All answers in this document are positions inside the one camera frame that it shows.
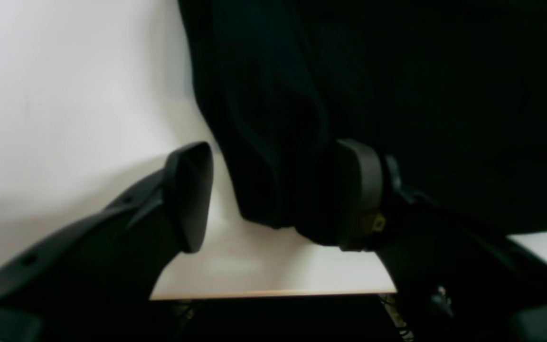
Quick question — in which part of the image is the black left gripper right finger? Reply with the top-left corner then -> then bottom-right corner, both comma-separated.
333,138 -> 547,342

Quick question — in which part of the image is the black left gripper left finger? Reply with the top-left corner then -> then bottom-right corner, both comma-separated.
0,142 -> 214,342

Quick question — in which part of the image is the black T-shirt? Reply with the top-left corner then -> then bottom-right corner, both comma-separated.
179,0 -> 547,245

